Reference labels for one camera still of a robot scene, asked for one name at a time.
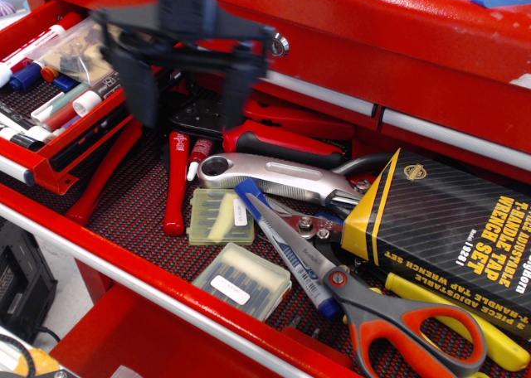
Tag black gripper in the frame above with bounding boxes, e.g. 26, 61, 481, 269
93, 0, 275, 130

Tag orange grey scissors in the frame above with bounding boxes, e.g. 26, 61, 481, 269
247, 193, 487, 377

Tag small red upper drawer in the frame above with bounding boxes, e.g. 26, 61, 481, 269
1, 0, 132, 194

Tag large red open drawer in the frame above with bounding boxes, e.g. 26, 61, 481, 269
0, 54, 531, 378

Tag small red threadlocker bottle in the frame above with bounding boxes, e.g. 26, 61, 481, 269
187, 138, 214, 182

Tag round silver chest lock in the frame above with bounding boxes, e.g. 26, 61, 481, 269
266, 32, 290, 58

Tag black Expo marker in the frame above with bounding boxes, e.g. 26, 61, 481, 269
72, 71, 121, 117

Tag clear bag of erasers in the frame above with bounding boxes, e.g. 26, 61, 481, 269
27, 17, 113, 85

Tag dark red marker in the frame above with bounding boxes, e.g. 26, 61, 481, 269
42, 102, 78, 132

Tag red white marker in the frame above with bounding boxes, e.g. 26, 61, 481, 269
1, 12, 83, 86

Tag green plastic bit case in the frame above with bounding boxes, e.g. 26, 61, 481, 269
186, 189, 255, 245

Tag orange capped marker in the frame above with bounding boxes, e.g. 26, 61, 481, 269
41, 66, 61, 83

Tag silver metal hand tool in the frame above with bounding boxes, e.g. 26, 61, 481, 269
197, 152, 395, 208

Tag green white marker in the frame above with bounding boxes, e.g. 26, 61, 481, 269
30, 83, 90, 124

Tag clear plastic bit case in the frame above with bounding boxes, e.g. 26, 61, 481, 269
193, 243, 292, 322

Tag blue capped white marker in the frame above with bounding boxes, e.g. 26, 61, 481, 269
234, 179, 342, 320

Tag red tool chest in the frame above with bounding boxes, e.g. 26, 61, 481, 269
0, 0, 531, 378

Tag black electronic box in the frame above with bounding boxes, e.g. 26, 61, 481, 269
1, 219, 57, 342

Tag yellow object at corner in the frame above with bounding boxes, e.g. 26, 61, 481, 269
13, 348, 61, 377

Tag black yellow tap wrench box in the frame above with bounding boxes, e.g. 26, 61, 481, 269
341, 150, 530, 339

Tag red black handled crimper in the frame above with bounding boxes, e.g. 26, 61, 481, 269
168, 97, 355, 169

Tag red handled long tool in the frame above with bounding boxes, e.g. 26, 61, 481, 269
163, 131, 190, 236

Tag yellow handled tin snips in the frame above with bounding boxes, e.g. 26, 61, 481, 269
250, 196, 530, 377

